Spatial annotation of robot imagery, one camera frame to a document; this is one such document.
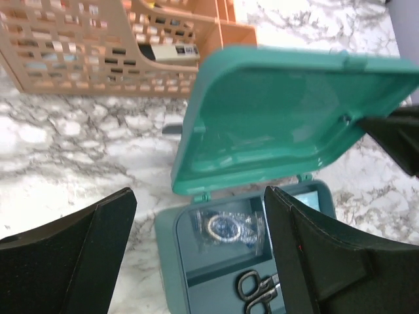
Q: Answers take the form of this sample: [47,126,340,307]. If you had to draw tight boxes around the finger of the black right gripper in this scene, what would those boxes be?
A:
[358,104,419,177]

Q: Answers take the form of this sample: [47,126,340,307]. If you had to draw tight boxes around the black handled scissors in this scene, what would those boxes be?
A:
[235,270,281,314]

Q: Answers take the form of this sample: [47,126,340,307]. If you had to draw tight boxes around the blue white dressing packet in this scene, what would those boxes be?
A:
[293,191,320,211]

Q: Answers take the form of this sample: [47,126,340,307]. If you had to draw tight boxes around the peach plastic file organizer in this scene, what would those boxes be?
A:
[1,1,257,98]

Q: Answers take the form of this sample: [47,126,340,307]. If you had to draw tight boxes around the teal plastic medicine box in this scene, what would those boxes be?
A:
[155,46,418,313]

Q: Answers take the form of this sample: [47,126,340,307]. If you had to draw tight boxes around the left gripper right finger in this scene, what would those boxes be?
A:
[264,186,418,313]

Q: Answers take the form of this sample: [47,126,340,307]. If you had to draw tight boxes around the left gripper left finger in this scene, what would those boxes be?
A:
[1,187,137,313]

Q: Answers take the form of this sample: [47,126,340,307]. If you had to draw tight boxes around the small clear blue packet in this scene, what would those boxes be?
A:
[190,209,266,256]

